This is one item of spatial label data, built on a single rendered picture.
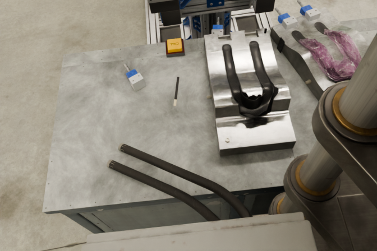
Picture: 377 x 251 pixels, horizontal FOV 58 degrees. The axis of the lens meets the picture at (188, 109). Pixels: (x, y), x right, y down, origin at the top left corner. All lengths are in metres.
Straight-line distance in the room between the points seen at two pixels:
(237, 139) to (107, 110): 0.53
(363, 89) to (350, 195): 0.33
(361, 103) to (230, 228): 0.22
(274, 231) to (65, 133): 1.05
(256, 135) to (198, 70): 0.40
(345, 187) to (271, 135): 0.54
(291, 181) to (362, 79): 0.33
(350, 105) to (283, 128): 0.80
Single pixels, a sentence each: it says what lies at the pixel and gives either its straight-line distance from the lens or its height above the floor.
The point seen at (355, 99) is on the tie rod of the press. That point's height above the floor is 1.59.
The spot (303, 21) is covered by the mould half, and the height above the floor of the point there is 0.86.
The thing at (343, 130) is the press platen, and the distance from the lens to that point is 0.46.
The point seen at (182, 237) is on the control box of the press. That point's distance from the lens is 0.47.
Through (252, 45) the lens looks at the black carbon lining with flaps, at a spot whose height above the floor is 0.88.
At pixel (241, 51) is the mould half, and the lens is 1.37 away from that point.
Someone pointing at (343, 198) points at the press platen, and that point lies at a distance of 0.71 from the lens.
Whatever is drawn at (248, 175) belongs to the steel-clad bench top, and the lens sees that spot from 1.21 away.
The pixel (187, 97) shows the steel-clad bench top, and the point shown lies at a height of 0.80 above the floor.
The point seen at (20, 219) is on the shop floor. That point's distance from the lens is 2.28.
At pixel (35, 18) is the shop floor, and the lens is 3.19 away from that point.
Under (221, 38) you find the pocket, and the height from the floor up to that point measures 0.86.
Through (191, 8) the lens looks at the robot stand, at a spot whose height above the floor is 0.73.
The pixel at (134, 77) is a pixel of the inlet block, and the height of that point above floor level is 0.85.
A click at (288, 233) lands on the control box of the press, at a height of 1.47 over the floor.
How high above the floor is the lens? 1.93
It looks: 59 degrees down
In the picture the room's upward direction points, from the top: 9 degrees counter-clockwise
